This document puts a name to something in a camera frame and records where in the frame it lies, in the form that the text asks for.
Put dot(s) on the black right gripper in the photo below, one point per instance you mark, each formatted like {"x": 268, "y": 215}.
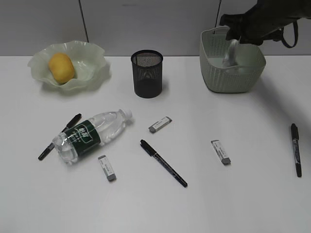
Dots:
{"x": 262, "y": 22}

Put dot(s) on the white waste paper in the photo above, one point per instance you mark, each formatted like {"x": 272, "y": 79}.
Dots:
{"x": 230, "y": 58}

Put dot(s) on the black marker pen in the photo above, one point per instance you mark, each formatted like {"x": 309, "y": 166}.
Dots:
{"x": 50, "y": 147}
{"x": 295, "y": 145}
{"x": 152, "y": 152}

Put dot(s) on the yellow mango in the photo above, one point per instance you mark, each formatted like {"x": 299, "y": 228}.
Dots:
{"x": 61, "y": 68}

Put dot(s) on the clear water bottle green label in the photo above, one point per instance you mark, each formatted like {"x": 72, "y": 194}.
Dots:
{"x": 76, "y": 142}

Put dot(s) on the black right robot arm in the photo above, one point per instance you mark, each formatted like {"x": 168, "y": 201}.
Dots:
{"x": 293, "y": 10}

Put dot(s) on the pale green plastic basket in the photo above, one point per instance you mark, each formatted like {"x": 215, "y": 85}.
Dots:
{"x": 237, "y": 79}

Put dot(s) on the black mesh pen holder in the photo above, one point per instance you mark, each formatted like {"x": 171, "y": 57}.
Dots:
{"x": 147, "y": 73}

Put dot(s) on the white grey eraser right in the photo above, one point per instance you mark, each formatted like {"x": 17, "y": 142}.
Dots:
{"x": 219, "y": 149}

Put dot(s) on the white grey eraser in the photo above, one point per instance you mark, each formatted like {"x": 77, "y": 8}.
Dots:
{"x": 219, "y": 149}
{"x": 107, "y": 168}
{"x": 160, "y": 124}

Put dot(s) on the white grey eraser top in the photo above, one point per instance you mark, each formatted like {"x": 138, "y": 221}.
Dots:
{"x": 160, "y": 124}

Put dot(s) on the pale green wavy plate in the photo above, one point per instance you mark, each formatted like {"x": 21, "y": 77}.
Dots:
{"x": 89, "y": 63}

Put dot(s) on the white grey eraser left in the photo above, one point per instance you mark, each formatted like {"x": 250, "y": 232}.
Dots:
{"x": 107, "y": 168}

